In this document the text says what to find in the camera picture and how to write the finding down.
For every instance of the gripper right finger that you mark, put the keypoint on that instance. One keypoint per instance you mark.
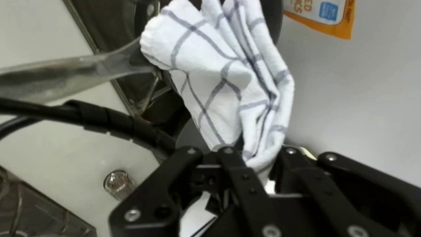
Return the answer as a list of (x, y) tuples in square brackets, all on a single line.
[(371, 184)]

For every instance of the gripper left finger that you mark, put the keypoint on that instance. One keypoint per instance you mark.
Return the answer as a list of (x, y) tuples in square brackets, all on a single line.
[(154, 194)]

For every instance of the white grey checked kitchen towel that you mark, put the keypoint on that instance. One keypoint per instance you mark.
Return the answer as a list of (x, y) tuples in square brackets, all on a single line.
[(213, 72)]

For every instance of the orange snack packet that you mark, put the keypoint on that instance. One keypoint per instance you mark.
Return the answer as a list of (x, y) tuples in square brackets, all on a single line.
[(338, 26)]

